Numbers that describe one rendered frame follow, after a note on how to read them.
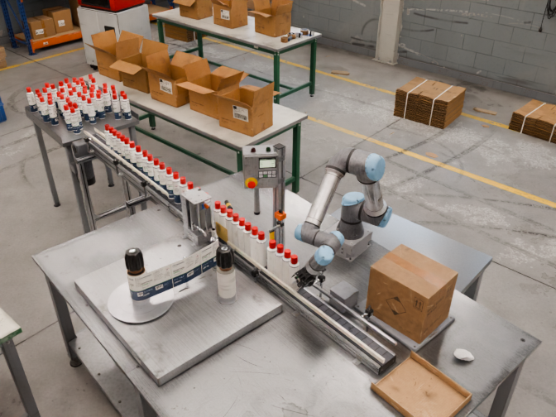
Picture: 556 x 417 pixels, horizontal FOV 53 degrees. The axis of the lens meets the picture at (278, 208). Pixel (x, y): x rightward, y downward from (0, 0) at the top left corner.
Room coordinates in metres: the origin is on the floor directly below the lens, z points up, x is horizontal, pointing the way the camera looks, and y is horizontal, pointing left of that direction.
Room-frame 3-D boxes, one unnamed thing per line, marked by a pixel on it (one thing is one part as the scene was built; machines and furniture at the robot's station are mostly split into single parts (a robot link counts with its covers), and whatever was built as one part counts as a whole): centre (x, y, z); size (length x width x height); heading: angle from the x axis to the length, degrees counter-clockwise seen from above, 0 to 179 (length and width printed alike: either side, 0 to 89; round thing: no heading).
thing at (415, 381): (1.48, -0.58, 0.85); 0.30 x 0.26 x 0.04; 41
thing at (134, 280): (1.97, 0.64, 1.04); 0.09 x 0.09 x 0.29
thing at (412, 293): (1.92, -0.60, 0.99); 0.30 x 0.24 x 0.27; 45
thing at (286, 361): (2.07, 0.07, 0.82); 2.10 x 1.50 x 0.02; 41
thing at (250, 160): (2.37, 0.08, 1.38); 0.17 x 0.10 x 0.19; 96
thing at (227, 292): (1.99, 0.24, 1.03); 0.09 x 0.09 x 0.30
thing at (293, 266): (2.05, -0.08, 0.98); 0.05 x 0.05 x 0.20
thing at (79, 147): (3.62, 1.44, 0.71); 0.15 x 0.12 x 0.34; 131
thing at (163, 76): (4.67, 0.92, 0.97); 0.45 x 0.38 x 0.37; 142
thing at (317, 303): (2.23, 0.08, 0.86); 1.65 x 0.08 x 0.04; 41
